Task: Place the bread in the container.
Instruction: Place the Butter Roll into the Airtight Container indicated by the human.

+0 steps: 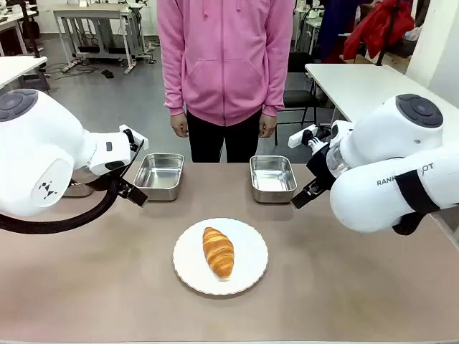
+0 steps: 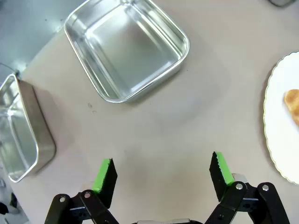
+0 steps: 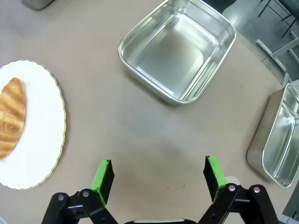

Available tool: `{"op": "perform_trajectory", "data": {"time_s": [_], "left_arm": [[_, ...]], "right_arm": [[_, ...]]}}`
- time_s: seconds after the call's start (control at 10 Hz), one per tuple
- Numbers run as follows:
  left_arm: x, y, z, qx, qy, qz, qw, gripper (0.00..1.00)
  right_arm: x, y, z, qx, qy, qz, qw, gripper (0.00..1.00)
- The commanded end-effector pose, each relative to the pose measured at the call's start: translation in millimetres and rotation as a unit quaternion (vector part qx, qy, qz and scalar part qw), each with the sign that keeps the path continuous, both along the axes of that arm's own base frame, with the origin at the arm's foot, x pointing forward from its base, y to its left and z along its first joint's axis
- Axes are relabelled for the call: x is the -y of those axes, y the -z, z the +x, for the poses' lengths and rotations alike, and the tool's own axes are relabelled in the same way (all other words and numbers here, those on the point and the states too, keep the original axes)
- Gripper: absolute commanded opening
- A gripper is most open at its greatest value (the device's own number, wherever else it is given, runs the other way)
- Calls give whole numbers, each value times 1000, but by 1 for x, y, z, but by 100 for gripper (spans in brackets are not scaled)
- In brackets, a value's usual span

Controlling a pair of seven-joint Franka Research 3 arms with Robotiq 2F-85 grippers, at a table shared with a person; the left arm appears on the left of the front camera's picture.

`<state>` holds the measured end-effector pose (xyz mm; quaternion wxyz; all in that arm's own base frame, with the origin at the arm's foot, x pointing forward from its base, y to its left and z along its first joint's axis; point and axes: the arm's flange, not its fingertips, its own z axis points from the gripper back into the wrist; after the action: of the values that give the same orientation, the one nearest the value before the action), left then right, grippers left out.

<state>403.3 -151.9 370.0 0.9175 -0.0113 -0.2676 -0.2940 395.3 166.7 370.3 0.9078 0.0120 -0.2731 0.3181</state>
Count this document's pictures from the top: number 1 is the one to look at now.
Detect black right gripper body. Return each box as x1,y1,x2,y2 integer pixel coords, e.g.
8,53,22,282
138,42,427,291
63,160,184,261
305,142,338,190

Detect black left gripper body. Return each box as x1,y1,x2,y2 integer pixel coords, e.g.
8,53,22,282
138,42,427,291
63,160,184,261
114,176,133,197

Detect golden brown croissant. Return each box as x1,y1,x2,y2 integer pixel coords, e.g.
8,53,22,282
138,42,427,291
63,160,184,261
202,226,235,280

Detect person's right forearm pink sleeve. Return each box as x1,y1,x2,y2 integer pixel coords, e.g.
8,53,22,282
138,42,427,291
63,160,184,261
161,42,188,118

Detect person's left forearm pink sleeve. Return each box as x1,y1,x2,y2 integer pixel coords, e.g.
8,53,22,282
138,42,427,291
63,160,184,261
260,46,293,118

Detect stainless steel rectangular container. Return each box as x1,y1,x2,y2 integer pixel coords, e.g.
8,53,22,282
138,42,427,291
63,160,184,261
133,153,185,202
250,155,298,204
62,178,95,199

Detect person's left hand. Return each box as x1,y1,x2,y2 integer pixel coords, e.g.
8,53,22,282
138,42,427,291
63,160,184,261
258,113,276,139

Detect person's right hand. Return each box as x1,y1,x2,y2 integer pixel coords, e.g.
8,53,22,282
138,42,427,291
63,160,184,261
171,112,189,138

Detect black folding chair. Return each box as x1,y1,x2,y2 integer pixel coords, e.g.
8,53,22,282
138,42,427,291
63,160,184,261
275,52,321,146

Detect white scalloped plate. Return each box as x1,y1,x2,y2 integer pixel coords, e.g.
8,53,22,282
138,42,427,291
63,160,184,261
172,217,269,297

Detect large white table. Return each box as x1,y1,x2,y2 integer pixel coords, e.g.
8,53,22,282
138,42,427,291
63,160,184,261
304,62,412,125

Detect dark blue garment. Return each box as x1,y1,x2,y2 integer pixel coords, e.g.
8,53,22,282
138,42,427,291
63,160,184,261
317,0,363,65

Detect pink zip hoodie torso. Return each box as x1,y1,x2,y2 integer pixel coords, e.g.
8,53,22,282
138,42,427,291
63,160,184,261
156,0,295,127

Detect dark storage basket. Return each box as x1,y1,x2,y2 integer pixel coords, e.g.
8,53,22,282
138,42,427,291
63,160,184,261
393,28,420,59

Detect red jacket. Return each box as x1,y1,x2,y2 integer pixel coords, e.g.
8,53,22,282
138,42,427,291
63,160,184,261
343,0,416,62

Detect black slanted pole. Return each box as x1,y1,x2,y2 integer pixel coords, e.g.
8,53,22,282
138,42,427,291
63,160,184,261
375,0,402,67

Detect small white table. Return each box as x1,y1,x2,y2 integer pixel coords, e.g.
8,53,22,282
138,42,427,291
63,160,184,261
0,55,49,90

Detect grey metal workbench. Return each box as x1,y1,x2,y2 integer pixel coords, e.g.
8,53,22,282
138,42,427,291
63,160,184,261
52,6,139,75

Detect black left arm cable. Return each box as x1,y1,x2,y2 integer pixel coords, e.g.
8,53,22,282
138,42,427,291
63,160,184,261
0,138,146,236

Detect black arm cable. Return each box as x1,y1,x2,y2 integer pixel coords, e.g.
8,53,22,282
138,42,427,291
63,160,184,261
0,138,146,236
392,211,430,237

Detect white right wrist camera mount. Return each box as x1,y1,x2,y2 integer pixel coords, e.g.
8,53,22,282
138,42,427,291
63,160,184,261
288,124,333,148

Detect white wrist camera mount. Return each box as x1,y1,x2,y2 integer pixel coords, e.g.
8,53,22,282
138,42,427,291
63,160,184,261
288,124,333,148
119,124,149,151

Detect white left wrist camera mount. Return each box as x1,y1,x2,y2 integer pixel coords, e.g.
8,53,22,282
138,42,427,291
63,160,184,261
119,124,149,151

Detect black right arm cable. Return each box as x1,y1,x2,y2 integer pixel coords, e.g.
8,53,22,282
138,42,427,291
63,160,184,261
392,211,430,237

